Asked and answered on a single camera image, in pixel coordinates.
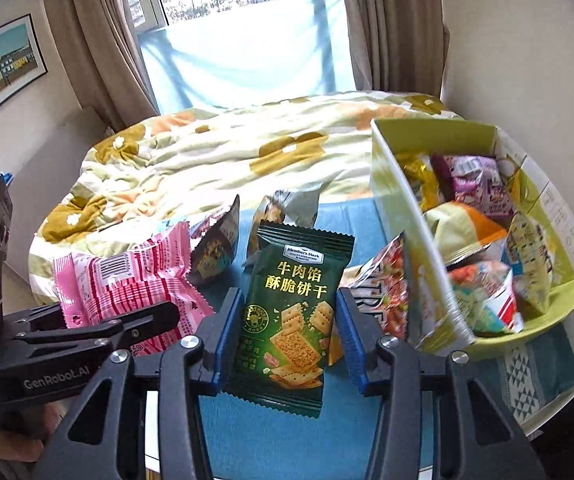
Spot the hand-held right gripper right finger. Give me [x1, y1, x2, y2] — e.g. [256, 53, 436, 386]
[336, 287, 558, 480]

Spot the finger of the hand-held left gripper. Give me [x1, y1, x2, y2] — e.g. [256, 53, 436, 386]
[2, 304, 68, 335]
[17, 301, 184, 361]

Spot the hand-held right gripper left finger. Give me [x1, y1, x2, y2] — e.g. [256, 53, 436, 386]
[32, 286, 248, 480]

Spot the pink striped snack packet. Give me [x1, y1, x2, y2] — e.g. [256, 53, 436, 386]
[52, 222, 215, 361]

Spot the dark green cracker packet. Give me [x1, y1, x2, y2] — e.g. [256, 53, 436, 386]
[219, 220, 356, 421]

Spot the red label white snack packet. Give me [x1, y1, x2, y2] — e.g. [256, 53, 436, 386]
[449, 260, 525, 336]

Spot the green cardboard box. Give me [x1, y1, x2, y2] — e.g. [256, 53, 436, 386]
[369, 117, 574, 361]

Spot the cream snack packet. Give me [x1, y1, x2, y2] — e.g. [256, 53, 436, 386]
[424, 201, 510, 266]

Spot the yellow snack packet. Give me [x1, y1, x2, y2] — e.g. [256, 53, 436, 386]
[397, 152, 442, 211]

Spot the white blue dotted snack packet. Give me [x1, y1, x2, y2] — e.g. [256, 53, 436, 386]
[504, 212, 562, 316]

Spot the purple snack packet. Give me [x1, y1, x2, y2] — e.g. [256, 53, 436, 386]
[429, 154, 515, 218]

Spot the person's left hand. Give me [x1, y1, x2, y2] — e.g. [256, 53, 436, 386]
[0, 402, 68, 463]

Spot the dark colourful snack packet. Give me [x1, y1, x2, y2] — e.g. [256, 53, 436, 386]
[187, 195, 242, 286]

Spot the grey snack packet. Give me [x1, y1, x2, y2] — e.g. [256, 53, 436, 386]
[247, 190, 320, 261]

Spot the flower print striped blanket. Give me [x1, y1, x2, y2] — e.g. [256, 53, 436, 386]
[29, 89, 462, 306]

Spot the brown curtain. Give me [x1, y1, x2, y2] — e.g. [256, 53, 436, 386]
[67, 0, 160, 131]
[342, 0, 450, 106]

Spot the light blue window cloth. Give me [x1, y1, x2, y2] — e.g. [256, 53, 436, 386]
[137, 0, 358, 113]

